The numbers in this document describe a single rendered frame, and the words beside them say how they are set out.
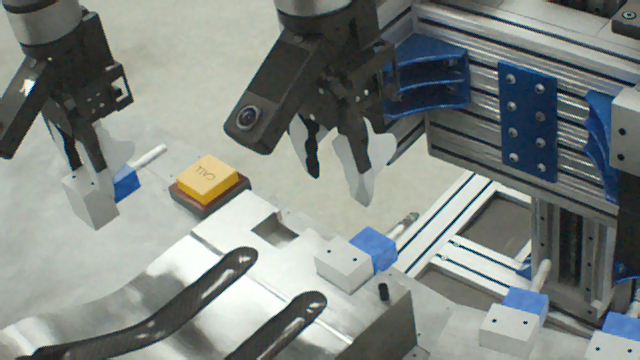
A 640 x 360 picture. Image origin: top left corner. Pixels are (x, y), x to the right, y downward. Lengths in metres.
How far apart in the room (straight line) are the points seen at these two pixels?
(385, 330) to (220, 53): 2.19
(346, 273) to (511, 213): 1.11
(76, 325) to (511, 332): 0.44
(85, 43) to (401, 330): 0.45
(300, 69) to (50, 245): 0.59
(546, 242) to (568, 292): 0.11
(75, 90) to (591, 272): 0.92
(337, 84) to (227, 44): 2.31
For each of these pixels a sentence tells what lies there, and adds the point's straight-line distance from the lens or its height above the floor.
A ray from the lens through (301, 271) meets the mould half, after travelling 1.03.
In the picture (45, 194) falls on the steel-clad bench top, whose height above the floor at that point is 0.80.
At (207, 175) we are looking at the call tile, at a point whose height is 0.84.
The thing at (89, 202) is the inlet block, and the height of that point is 0.95.
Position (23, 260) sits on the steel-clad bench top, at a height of 0.80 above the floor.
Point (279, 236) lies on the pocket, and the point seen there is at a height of 0.86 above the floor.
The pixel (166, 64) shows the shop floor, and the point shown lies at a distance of 3.13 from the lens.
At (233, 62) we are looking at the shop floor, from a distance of 3.05.
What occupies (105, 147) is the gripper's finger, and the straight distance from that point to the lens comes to 1.08.
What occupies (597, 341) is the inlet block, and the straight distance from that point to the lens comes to 0.96.
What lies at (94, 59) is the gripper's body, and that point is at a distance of 1.05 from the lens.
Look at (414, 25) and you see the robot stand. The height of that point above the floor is 0.91.
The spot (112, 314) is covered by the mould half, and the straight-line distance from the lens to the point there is 1.05.
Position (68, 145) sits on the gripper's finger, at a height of 1.00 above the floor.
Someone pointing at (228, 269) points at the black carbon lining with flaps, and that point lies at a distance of 1.07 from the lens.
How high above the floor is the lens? 1.62
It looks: 40 degrees down
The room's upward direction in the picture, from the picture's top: 11 degrees counter-clockwise
